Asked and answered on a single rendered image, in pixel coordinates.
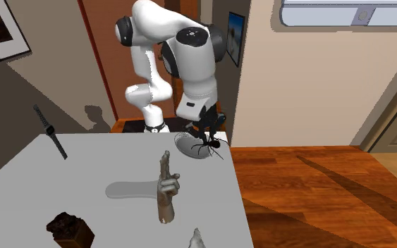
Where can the grey hand sculpture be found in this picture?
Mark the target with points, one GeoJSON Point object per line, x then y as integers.
{"type": "Point", "coordinates": [165, 192]}

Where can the black framed blue wall picture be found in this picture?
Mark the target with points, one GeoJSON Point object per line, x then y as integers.
{"type": "Point", "coordinates": [235, 36]}

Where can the dark robot stand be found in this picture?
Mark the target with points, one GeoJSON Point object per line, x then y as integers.
{"type": "Point", "coordinates": [132, 125]}

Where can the white framed window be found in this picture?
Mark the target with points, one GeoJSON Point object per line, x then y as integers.
{"type": "Point", "coordinates": [322, 13]}

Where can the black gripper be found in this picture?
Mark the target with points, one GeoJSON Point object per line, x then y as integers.
{"type": "Point", "coordinates": [209, 118]}

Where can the dark brown cake block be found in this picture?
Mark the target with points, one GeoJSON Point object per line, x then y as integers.
{"type": "Point", "coordinates": [70, 230]}

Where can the black wristwatch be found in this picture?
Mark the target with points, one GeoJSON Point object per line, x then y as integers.
{"type": "Point", "coordinates": [49, 130]}

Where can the pale grey pointed figure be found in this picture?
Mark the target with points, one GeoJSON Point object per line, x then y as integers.
{"type": "Point", "coordinates": [196, 241]}

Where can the black toy spider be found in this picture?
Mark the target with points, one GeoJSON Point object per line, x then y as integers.
{"type": "Point", "coordinates": [214, 143]}

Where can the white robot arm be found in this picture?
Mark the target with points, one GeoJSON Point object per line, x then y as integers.
{"type": "Point", "coordinates": [194, 58]}

